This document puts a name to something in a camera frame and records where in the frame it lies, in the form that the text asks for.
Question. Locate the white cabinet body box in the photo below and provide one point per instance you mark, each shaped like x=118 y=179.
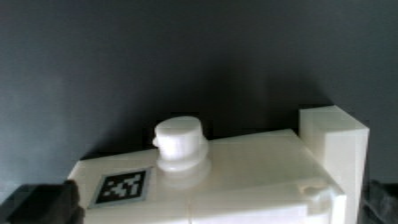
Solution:
x=269 y=178

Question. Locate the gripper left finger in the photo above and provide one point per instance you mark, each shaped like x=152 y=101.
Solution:
x=43 y=204

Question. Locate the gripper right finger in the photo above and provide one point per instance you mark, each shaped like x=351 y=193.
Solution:
x=381 y=203

